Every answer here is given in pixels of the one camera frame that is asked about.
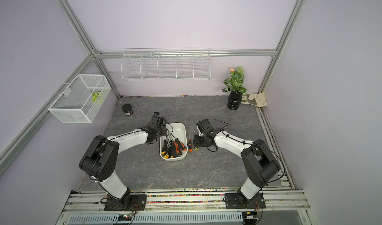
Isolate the orange black screwdriver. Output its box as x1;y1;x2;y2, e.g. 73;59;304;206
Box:
188;132;194;152

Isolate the green object in basket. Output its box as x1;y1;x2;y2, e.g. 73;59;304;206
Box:
92;92;101;104

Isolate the white mesh wall basket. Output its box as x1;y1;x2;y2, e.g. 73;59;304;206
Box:
48;74;111;123

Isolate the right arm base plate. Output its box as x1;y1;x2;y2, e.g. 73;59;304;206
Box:
223;193;266;210

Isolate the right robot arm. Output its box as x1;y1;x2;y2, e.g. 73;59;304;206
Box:
196;119;282;200

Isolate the white storage box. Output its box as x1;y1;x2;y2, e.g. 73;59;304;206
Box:
159;122;188;162

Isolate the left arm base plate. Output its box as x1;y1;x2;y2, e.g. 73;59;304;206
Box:
103;194;147;211

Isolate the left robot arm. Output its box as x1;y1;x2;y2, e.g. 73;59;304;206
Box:
79;112;167;201

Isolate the beige cloth bag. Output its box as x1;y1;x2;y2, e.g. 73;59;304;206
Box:
241;92;268;108

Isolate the yellow black screwdriver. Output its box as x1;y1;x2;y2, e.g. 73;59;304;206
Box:
193;130;199;151

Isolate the potted green plant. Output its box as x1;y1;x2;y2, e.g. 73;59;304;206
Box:
222;66;247;111

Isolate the yellow handled screwdriver in box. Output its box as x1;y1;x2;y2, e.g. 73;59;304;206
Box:
162;137;170;159

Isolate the black jar with label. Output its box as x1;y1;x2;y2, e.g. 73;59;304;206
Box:
121;104;134;116

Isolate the white wire wall shelf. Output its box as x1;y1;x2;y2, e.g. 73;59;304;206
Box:
120;48;211;80

